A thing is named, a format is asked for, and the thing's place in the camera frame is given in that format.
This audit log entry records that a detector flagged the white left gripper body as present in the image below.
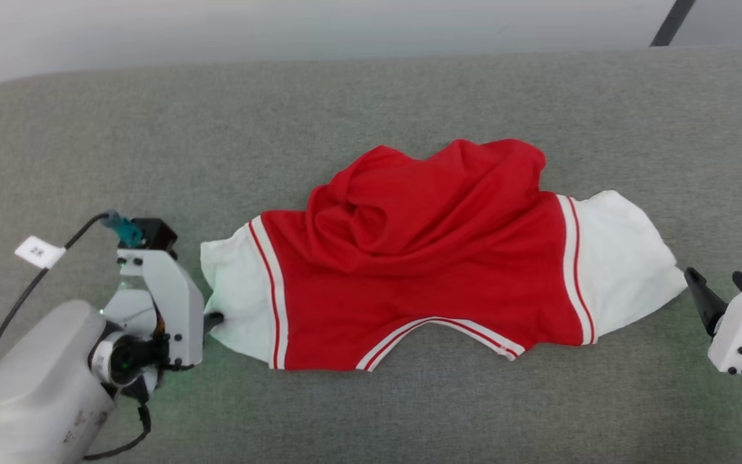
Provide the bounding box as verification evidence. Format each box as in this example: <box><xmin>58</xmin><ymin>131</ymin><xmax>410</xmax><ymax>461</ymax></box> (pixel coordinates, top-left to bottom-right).
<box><xmin>102</xmin><ymin>248</ymin><xmax>205</xmax><ymax>369</ymax></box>

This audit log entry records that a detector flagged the red and white shirt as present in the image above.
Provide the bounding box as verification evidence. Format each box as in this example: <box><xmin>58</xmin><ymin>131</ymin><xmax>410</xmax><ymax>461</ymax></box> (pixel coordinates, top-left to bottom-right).
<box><xmin>200</xmin><ymin>138</ymin><xmax>688</xmax><ymax>372</ymax></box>

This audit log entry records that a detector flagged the black diagonal strip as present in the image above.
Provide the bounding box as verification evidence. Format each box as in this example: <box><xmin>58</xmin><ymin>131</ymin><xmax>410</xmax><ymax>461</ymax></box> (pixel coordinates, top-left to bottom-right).
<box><xmin>650</xmin><ymin>0</ymin><xmax>698</xmax><ymax>48</ymax></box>

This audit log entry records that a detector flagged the grey fabric sofa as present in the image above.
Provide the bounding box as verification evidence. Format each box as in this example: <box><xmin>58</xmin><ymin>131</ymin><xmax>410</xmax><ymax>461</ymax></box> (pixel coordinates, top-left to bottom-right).
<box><xmin>0</xmin><ymin>46</ymin><xmax>742</xmax><ymax>464</ymax></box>

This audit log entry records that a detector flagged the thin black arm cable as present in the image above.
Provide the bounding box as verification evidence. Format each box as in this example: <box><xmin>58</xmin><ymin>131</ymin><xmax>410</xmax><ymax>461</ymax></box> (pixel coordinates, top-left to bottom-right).
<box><xmin>83</xmin><ymin>400</ymin><xmax>153</xmax><ymax>462</ymax></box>

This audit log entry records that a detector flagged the white cable label tag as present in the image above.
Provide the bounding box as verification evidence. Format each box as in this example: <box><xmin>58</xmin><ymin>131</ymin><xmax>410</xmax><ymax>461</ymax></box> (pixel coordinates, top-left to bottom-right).
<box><xmin>14</xmin><ymin>236</ymin><xmax>66</xmax><ymax>270</ymax></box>

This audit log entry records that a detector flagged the black camera cable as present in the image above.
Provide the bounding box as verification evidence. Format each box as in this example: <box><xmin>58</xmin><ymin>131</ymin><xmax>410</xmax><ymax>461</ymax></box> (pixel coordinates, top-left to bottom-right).
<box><xmin>0</xmin><ymin>212</ymin><xmax>114</xmax><ymax>398</ymax></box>

